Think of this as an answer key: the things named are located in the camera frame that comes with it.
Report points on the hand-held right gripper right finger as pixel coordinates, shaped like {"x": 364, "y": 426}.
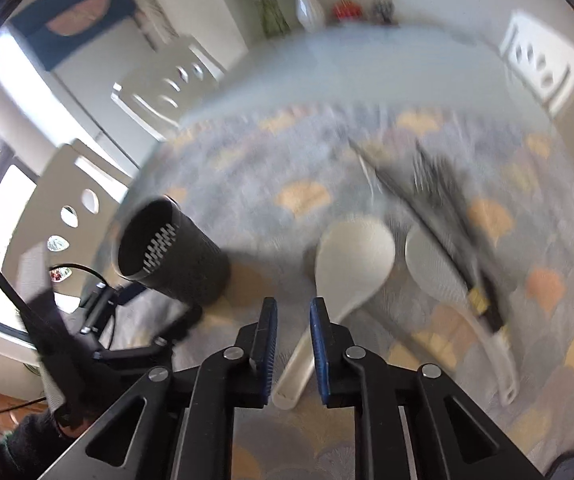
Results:
{"x": 319, "y": 360}

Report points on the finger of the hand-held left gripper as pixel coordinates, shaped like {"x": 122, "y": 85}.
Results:
{"x": 179, "y": 327}

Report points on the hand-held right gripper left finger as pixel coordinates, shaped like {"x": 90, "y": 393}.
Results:
{"x": 268, "y": 360}

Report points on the black perforated utensil holder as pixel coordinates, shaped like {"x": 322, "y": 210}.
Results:
{"x": 194, "y": 260}

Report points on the white smooth rice spoon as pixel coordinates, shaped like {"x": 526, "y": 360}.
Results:
{"x": 354, "y": 260}

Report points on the white textured rice paddle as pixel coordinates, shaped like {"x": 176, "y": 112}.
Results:
{"x": 437, "y": 270}

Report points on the black chopstick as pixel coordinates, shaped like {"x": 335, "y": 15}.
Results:
{"x": 397, "y": 185}

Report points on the silver fork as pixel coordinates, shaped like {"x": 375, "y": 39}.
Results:
{"x": 442, "y": 180}

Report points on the person's left forearm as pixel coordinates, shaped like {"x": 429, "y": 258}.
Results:
{"x": 12, "y": 450}

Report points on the wooden cabinet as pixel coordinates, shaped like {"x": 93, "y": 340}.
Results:
{"x": 2, "y": 402}

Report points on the white cutout chair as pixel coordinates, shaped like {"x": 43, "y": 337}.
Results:
{"x": 167, "y": 85}
{"x": 67, "y": 180}
{"x": 542, "y": 45}

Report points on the patterned grey tablecloth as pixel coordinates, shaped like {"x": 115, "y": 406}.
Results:
{"x": 317, "y": 170}

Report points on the white framed picture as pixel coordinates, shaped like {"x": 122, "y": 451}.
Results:
{"x": 159, "y": 22}

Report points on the white vase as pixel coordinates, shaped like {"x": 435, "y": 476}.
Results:
{"x": 311, "y": 12}

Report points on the small red object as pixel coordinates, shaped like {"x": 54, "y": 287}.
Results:
{"x": 347, "y": 11}

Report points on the small dark object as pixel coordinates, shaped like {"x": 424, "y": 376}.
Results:
{"x": 383, "y": 11}

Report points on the blue wall painting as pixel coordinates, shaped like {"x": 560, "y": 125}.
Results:
{"x": 67, "y": 15}

